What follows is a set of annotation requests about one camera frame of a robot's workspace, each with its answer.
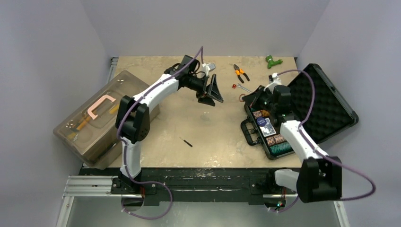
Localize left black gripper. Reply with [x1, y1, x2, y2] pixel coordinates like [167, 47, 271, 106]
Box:
[186, 74, 223, 106]

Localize red poker chip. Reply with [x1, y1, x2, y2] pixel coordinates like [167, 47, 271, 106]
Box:
[239, 94, 245, 102]

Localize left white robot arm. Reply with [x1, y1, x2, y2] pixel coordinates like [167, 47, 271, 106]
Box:
[115, 55, 224, 193]

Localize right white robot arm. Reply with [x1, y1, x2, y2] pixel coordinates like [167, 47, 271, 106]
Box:
[242, 85, 342, 203]

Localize silver wrench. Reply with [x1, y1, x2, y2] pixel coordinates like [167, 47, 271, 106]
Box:
[236, 84, 252, 93]

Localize blue small blind button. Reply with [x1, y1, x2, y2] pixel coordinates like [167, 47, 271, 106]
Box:
[256, 117, 267, 127]

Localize orange black pliers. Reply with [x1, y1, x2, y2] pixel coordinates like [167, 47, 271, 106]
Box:
[233, 64, 250, 83]

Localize blue playing card deck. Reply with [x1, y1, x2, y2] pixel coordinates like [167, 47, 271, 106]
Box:
[259, 118, 277, 138]

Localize green plastic toy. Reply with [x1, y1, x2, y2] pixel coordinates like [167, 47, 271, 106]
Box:
[265, 55, 283, 69]

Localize orange blue lower chip row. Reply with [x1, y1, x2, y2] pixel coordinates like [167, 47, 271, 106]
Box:
[266, 134, 286, 147]

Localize small black screwdriver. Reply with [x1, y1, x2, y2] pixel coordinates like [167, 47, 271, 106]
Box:
[180, 137, 193, 147]

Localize teal poker chip row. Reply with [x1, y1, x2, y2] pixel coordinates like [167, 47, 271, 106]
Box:
[270, 142, 293, 157]

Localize black foam-lined poker case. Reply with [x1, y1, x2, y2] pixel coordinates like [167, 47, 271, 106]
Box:
[241, 63, 359, 160]

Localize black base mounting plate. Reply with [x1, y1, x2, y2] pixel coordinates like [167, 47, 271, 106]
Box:
[79, 167, 296, 206]

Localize translucent brown tool box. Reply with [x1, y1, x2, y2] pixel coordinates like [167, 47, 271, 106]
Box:
[53, 70, 149, 169]

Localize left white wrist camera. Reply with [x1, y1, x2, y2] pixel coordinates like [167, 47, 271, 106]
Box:
[201, 63, 216, 76]

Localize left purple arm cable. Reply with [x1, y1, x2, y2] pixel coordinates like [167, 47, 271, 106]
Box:
[116, 46, 204, 221]

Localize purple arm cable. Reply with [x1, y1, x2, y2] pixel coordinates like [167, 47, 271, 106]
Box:
[116, 46, 204, 221]
[268, 69, 376, 214]

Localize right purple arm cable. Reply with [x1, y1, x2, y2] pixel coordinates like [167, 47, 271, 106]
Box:
[268, 69, 376, 214]

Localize aluminium frame rail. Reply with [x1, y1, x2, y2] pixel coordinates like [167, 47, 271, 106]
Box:
[56, 175, 350, 227]

